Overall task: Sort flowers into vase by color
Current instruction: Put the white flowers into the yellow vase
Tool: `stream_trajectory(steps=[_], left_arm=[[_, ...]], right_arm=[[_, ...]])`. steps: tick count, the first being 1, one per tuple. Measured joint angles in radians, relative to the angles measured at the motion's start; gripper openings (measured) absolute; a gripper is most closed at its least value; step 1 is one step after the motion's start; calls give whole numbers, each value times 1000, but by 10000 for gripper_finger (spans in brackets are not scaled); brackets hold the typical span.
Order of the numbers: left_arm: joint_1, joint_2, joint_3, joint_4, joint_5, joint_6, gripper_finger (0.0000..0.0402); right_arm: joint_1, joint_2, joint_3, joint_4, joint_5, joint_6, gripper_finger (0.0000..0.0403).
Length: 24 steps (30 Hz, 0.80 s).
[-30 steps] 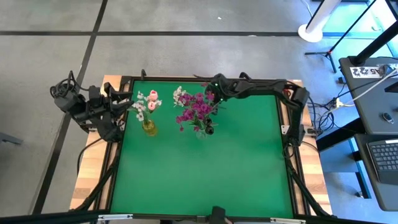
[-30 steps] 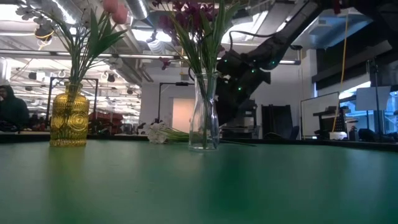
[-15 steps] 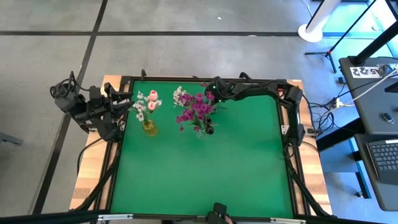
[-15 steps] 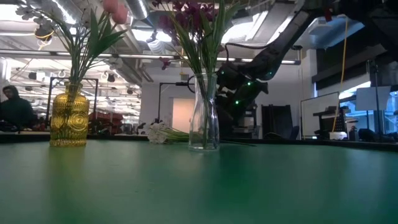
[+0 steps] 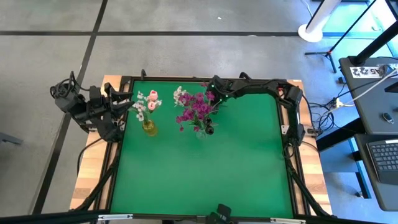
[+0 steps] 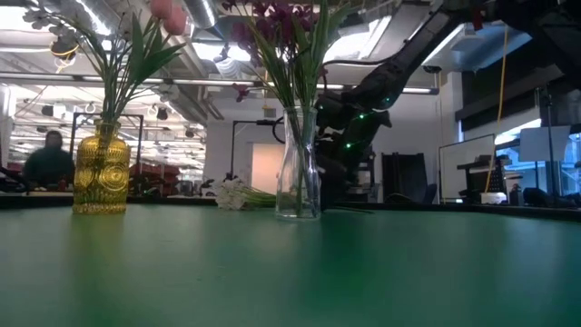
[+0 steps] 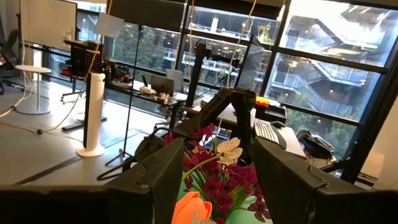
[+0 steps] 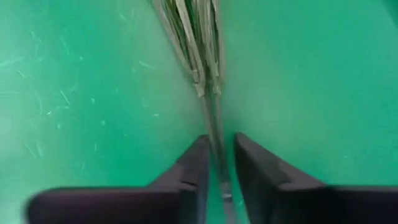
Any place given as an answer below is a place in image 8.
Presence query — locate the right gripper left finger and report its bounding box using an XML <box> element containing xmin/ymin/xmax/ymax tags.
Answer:
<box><xmin>22</xmin><ymin>134</ymin><xmax>212</xmax><ymax>224</ymax></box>

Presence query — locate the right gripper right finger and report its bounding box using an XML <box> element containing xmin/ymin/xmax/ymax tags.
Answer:
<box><xmin>234</xmin><ymin>133</ymin><xmax>398</xmax><ymax>224</ymax></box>

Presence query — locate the purple flower bunch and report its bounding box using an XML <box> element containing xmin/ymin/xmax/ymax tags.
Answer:
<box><xmin>152</xmin><ymin>0</ymin><xmax>237</xmax><ymax>224</ymax></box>

